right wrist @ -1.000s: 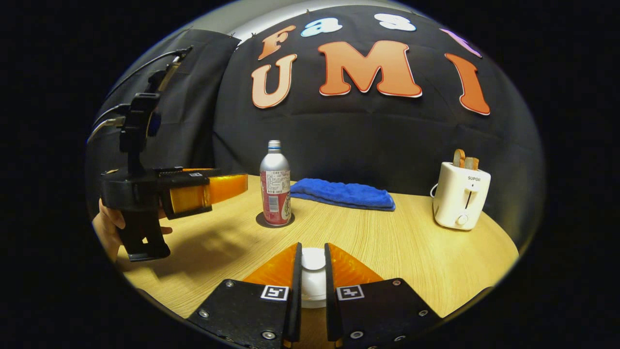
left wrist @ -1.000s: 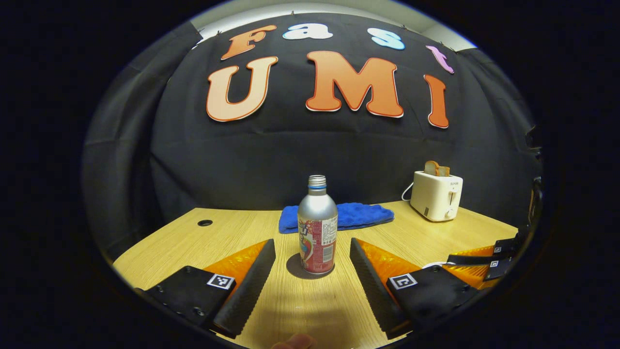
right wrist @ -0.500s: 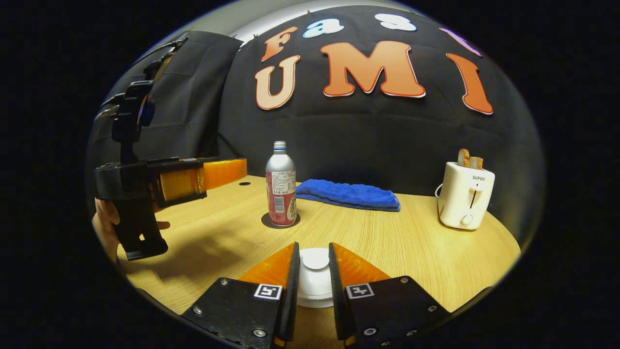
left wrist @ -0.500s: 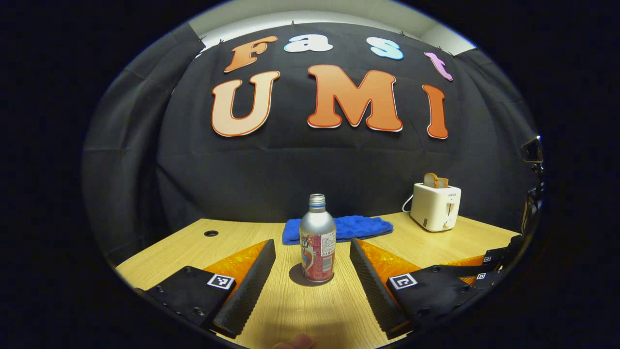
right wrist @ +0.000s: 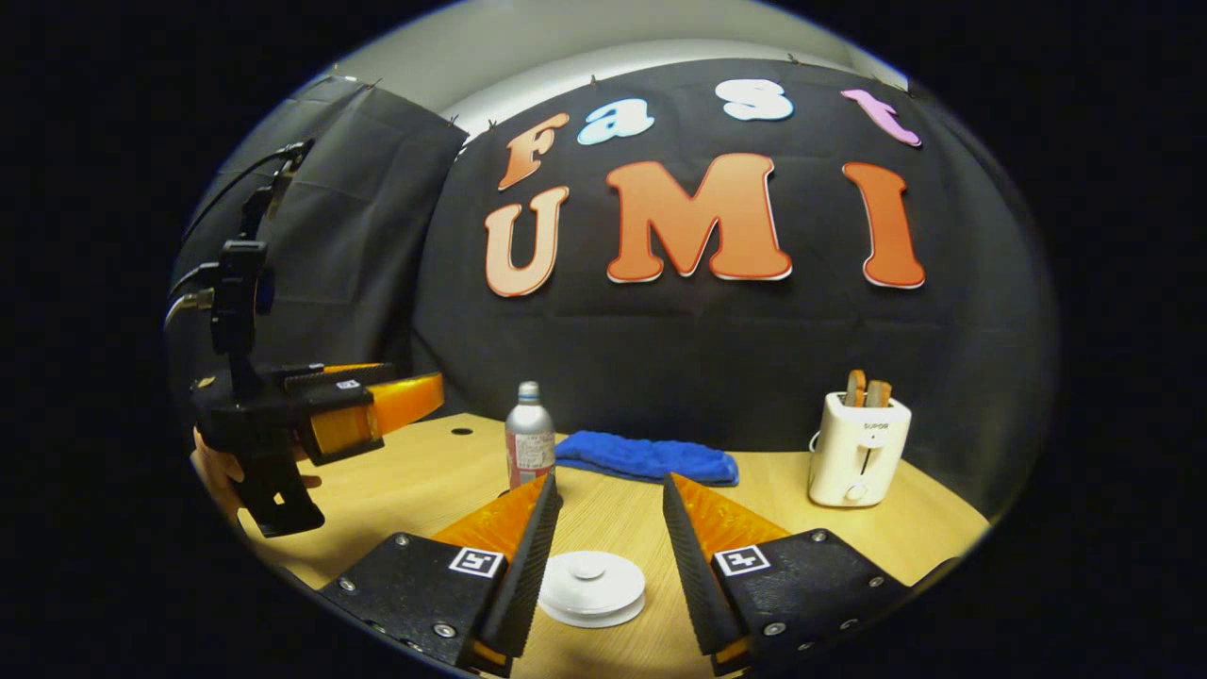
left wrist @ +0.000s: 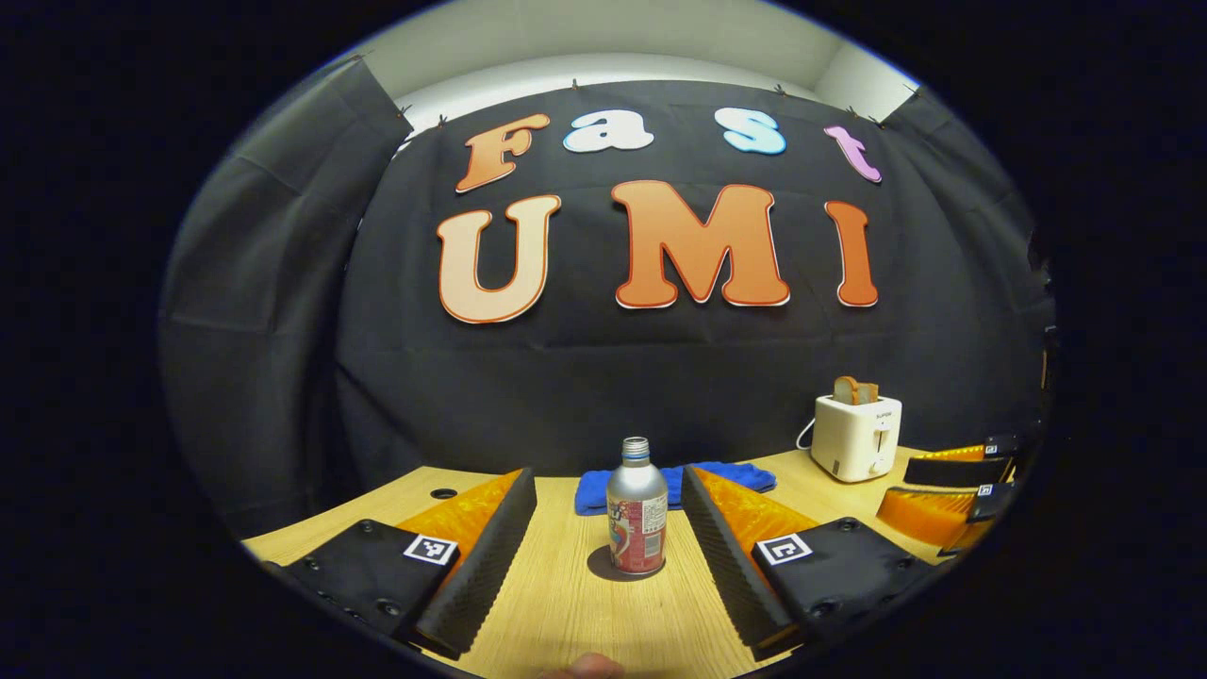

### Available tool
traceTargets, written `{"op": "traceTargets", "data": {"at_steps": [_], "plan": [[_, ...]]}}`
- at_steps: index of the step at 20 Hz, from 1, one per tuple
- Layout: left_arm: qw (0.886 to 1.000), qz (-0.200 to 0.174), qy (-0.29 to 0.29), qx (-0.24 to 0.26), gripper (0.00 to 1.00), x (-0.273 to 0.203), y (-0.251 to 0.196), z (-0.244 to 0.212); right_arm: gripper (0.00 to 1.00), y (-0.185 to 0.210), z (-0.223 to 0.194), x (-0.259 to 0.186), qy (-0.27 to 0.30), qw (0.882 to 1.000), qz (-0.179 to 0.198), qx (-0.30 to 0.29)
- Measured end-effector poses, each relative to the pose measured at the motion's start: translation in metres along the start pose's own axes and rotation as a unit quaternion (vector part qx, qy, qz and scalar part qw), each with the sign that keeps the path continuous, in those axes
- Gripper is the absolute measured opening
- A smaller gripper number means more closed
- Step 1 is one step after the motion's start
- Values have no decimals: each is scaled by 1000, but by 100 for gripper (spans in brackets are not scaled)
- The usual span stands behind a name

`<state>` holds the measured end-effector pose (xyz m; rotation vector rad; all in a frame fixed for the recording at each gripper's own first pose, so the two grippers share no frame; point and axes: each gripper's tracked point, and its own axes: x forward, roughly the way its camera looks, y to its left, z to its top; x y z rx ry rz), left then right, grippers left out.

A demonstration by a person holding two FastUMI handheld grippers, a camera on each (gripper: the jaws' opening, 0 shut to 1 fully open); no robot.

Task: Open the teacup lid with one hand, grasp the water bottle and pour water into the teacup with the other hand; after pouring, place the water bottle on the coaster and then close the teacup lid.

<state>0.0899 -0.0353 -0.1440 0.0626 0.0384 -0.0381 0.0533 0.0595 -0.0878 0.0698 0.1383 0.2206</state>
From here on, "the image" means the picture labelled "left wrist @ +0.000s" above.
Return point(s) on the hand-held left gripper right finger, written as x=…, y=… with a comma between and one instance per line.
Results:
x=721, y=566

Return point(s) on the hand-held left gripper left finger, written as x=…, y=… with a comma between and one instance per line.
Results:
x=490, y=575

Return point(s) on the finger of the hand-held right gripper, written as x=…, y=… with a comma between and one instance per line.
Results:
x=929, y=514
x=952, y=471

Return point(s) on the silver water bottle red label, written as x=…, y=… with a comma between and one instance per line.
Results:
x=638, y=514

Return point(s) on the dark round coaster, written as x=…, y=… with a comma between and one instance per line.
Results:
x=596, y=566

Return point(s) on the white toaster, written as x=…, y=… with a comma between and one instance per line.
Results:
x=853, y=438

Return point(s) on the bread slice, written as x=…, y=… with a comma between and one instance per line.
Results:
x=853, y=390

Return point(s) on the blue cloth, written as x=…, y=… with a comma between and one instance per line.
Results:
x=589, y=492

